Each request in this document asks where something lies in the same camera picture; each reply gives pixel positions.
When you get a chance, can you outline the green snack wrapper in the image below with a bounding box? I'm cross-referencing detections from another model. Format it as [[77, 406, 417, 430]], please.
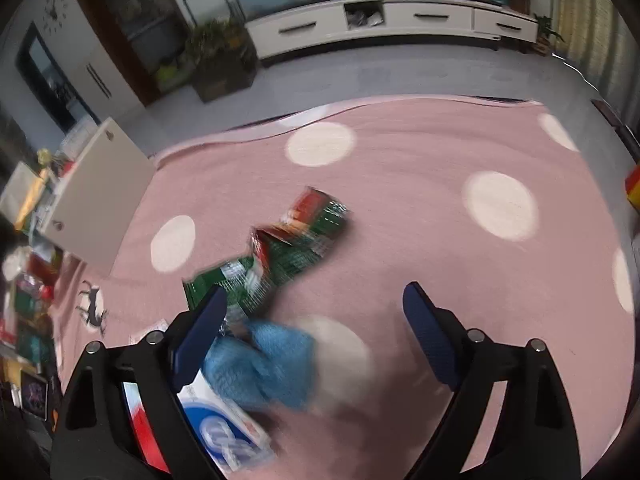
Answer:
[[182, 186, 352, 326]]

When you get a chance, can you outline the small potted plant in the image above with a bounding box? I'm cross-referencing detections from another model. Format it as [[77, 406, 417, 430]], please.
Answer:
[[531, 14, 564, 57]]

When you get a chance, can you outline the light blue cloth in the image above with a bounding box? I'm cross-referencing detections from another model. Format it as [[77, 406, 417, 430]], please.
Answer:
[[202, 321, 319, 412]]

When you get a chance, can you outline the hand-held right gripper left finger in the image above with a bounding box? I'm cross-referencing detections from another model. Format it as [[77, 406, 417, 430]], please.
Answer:
[[50, 285, 232, 480]]

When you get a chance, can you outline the white box cabinet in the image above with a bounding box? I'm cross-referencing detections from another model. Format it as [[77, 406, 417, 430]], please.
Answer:
[[39, 116, 157, 277]]

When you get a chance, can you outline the black wall clock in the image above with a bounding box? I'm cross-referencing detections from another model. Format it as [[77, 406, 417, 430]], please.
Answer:
[[40, 0, 71, 37]]

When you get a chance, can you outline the beige curtain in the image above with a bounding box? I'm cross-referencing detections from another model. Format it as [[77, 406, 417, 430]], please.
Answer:
[[554, 0, 640, 137]]

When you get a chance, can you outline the large potted plant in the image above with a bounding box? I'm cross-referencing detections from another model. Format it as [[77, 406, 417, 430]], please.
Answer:
[[185, 16, 262, 104]]

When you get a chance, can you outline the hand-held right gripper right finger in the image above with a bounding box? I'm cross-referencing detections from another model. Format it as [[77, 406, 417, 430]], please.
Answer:
[[402, 281, 583, 480]]

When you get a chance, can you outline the black tablet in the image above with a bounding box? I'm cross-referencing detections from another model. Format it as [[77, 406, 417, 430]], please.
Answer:
[[19, 369, 50, 422]]

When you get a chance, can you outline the white packet with blue logo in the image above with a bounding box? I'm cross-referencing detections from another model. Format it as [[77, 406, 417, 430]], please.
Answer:
[[122, 369, 277, 475]]

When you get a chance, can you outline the white tv stand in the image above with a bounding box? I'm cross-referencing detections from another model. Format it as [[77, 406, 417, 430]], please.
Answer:
[[245, 0, 540, 62]]

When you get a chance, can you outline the brown display cabinet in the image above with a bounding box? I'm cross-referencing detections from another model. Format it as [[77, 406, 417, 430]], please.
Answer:
[[65, 0, 197, 107]]

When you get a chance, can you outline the pink polka-dot rug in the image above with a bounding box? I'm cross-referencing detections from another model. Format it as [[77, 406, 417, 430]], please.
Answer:
[[50, 95, 640, 480]]

